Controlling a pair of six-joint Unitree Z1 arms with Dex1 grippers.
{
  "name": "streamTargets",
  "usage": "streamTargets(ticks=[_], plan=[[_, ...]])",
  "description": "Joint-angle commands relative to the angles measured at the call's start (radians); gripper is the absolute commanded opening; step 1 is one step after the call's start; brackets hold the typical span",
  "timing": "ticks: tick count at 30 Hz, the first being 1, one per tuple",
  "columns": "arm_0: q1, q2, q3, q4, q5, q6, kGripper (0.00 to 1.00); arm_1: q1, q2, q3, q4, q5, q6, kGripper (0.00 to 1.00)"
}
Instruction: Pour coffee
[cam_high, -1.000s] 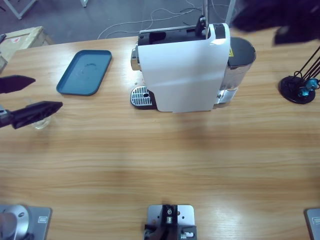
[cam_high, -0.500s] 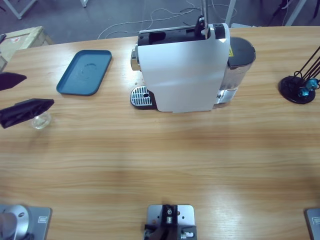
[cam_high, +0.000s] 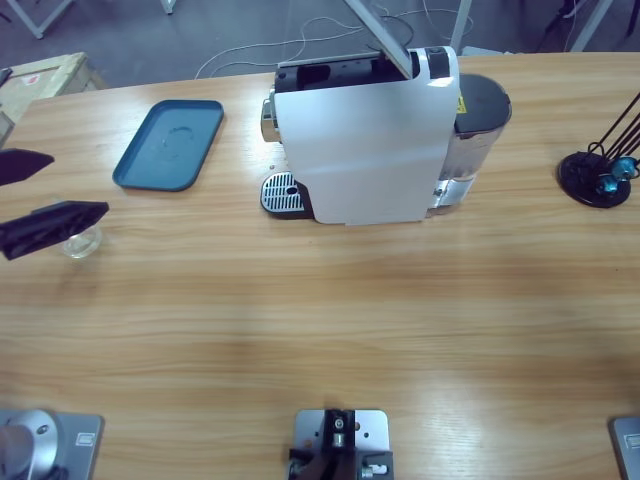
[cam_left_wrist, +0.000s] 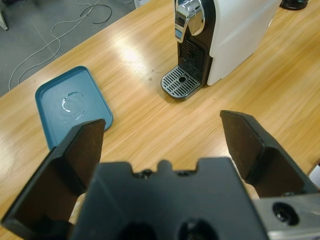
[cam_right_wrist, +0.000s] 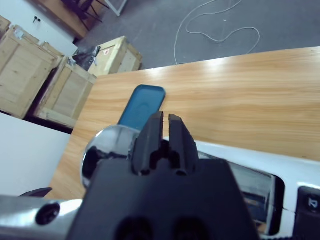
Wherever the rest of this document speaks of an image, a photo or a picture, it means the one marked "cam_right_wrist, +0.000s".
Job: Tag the white capsule coffee machine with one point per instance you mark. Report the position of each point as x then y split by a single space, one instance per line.
112 140

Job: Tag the plain wooden crate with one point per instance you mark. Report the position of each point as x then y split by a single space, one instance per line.
67 92

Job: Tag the small wooden crate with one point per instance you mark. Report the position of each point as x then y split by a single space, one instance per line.
5 26

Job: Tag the black plastic bag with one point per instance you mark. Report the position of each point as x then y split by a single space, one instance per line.
85 57

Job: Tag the wooden crate with red mark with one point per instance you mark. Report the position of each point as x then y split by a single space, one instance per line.
117 57

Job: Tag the large wooden crate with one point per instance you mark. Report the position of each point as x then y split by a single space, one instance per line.
22 70

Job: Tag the black chair legs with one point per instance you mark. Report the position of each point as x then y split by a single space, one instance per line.
85 10

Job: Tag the blue rectangular tray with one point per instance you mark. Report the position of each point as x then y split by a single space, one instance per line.
142 107

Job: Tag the white flat panel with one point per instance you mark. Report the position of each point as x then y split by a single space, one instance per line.
25 155

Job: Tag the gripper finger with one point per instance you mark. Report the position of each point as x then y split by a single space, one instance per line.
150 140
182 145

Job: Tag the white table frame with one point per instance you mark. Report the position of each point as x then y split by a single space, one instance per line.
117 7

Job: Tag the brown wooden desk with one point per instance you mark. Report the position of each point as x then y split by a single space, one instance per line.
67 20

